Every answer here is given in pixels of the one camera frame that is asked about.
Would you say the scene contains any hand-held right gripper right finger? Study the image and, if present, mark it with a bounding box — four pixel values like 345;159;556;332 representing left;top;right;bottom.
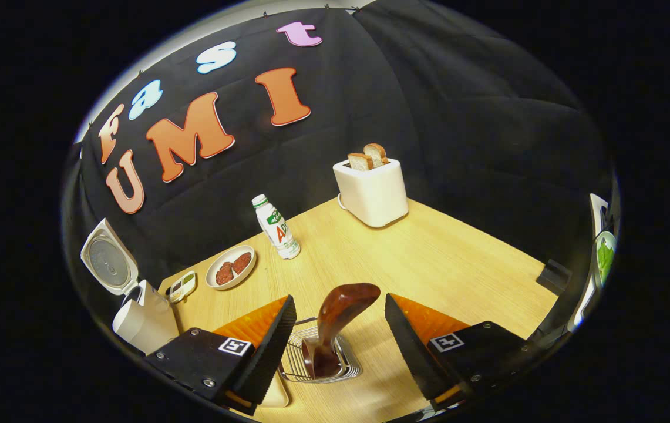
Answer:
383;294;538;412

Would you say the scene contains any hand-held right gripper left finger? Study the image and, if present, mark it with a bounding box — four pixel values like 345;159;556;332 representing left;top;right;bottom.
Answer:
144;295;298;415

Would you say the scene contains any metal wire chopstick holder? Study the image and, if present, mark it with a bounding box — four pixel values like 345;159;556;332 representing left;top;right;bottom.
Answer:
279;317;363;384

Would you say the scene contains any brown wooden spoon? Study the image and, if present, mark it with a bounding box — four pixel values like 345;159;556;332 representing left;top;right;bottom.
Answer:
302;283;381;378

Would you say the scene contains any white rice cooker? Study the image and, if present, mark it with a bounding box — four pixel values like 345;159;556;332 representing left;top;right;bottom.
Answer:
80;219;180;355

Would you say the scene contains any beige tray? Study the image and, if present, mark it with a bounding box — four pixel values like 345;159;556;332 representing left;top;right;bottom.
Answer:
261;370;290;408

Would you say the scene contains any white round plate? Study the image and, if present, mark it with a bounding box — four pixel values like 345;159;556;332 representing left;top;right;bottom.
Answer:
206;245;257;291

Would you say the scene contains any small divided grain dish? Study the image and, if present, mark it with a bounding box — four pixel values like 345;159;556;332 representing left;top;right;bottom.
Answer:
169;271;197;304

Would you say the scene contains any white green drink bottle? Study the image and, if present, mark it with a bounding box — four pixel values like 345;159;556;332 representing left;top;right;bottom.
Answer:
251;194;301;260

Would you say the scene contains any black block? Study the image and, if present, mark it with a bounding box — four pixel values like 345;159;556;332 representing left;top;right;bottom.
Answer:
536;258;573;288

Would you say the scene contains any cream toaster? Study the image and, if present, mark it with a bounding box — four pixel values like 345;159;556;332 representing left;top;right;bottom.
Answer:
333;157;409;229

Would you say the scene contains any black backdrop cloth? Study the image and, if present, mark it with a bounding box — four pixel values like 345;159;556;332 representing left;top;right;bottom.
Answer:
62;0;614;353

